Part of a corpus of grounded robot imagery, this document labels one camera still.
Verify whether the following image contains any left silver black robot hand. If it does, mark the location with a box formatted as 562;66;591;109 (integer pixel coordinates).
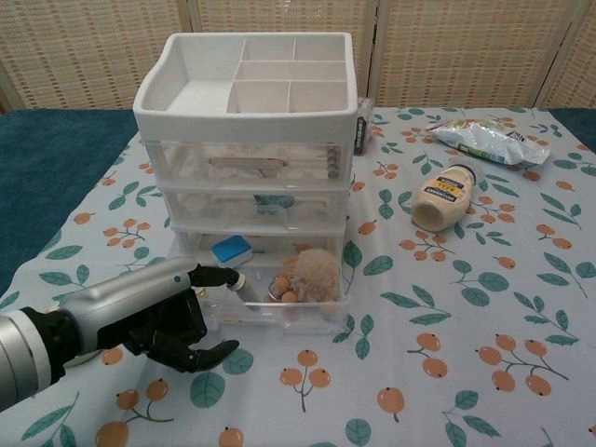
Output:
48;255;251;374

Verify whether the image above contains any mayonnaise squeeze bottle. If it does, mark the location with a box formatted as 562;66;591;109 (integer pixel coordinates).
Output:
411;156;479;232

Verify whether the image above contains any floral light blue tablecloth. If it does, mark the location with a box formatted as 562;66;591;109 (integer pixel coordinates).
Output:
0;106;596;447

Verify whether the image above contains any silver white snack bag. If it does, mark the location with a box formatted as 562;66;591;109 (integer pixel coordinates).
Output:
427;118;552;168

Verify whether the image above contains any beige fluffy pompom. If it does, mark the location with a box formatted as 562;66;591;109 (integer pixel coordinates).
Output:
291;250;343;305

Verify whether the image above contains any white plastic drawer organizer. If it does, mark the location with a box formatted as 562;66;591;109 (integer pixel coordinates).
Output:
132;31;359;327

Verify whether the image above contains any teal cloth item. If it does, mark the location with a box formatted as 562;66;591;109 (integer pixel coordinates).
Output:
253;194;296;215

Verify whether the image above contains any teal fabric table cover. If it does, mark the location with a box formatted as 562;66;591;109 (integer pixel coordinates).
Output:
0;106;596;297

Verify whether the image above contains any clear plastic container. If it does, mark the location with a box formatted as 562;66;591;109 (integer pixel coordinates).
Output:
170;231;351;335

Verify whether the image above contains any bamboo folding screen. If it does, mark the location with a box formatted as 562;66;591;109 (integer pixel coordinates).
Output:
0;0;596;114

